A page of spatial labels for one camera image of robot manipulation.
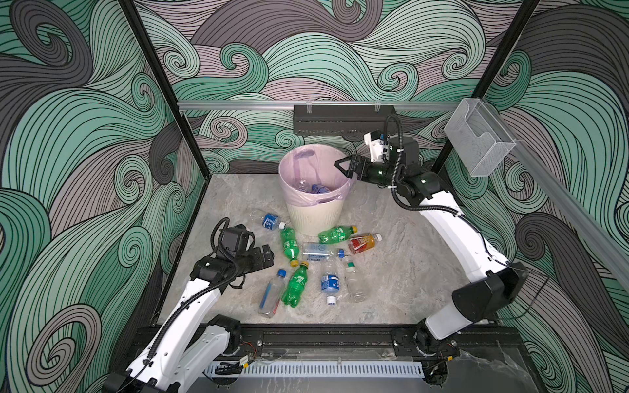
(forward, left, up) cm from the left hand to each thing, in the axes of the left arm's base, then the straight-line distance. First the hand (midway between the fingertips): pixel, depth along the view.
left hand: (262, 255), depth 78 cm
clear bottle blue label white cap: (+19, 0, -8) cm, 21 cm away
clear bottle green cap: (-4, -32, -13) cm, 35 cm away
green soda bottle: (+8, -8, -8) cm, 14 cm away
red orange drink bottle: (+10, -35, -7) cm, 37 cm away
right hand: (+18, -25, +24) cm, 40 cm away
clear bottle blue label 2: (+31, -19, -2) cm, 37 cm away
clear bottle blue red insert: (-9, -3, -12) cm, 15 cm away
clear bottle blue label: (-6, -23, -7) cm, 25 cm away
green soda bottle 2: (-7, -11, -8) cm, 15 cm away
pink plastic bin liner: (+36, -15, +1) cm, 39 cm away
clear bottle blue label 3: (+24, -13, +8) cm, 28 cm away
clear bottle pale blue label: (+6, -20, -9) cm, 22 cm away
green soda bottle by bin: (+14, -26, -9) cm, 31 cm away
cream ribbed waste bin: (+13, -17, +10) cm, 24 cm away
